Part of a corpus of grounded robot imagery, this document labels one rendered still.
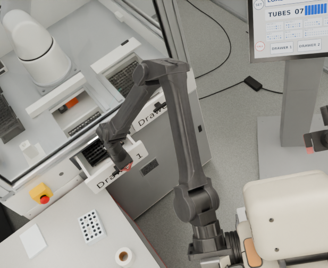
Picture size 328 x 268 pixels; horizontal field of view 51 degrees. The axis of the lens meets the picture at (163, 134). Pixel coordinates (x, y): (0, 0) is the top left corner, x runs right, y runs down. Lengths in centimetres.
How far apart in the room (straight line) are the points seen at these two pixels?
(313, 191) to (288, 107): 128
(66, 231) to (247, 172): 126
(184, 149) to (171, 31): 68
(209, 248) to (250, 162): 152
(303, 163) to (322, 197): 157
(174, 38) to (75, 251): 98
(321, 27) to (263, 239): 104
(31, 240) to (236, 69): 199
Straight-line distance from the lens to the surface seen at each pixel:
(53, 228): 167
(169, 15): 142
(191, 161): 91
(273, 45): 160
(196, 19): 342
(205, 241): 93
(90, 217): 156
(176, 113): 90
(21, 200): 165
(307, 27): 161
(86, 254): 155
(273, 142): 244
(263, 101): 268
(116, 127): 121
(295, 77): 187
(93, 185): 151
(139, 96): 105
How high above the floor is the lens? 212
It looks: 54 degrees down
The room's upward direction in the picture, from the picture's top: 23 degrees counter-clockwise
